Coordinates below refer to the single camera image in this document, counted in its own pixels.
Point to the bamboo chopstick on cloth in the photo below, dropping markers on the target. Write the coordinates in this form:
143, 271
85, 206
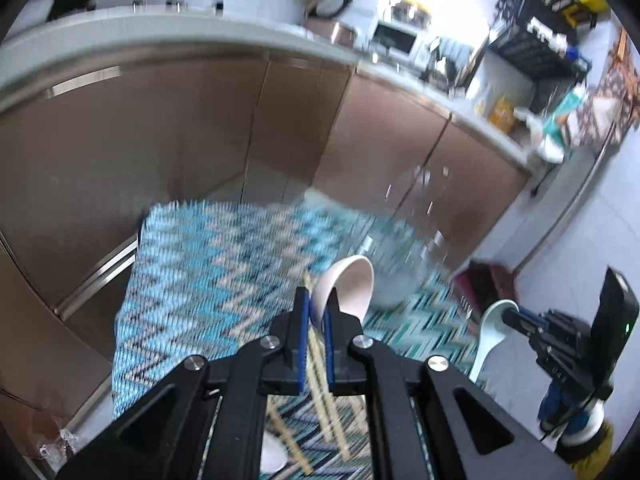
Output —
287, 438
328, 417

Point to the rice cooker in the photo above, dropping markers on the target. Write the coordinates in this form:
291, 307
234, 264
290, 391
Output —
323, 18

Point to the clear plastic utensil caddy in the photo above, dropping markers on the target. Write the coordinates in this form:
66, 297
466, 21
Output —
403, 257

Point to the right blue white gloved hand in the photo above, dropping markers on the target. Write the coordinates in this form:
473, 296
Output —
573, 420

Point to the zigzag patterned table cloth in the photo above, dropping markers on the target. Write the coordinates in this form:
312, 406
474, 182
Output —
210, 277

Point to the white microwave oven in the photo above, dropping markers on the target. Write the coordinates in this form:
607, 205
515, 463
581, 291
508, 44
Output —
396, 40

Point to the white ceramic spoon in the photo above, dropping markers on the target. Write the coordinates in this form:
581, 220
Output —
353, 280
493, 331

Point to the red bin on floor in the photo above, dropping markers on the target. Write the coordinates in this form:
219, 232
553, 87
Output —
480, 285

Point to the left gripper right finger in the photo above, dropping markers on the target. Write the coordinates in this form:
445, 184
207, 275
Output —
346, 364

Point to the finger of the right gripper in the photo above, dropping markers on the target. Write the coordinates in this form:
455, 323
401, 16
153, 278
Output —
523, 321

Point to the white spoon on cloth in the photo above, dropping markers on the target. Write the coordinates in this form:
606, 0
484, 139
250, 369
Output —
274, 455

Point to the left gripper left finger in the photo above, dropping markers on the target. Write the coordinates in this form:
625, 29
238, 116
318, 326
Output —
285, 348

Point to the black wall rack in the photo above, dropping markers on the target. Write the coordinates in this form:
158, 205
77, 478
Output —
540, 39

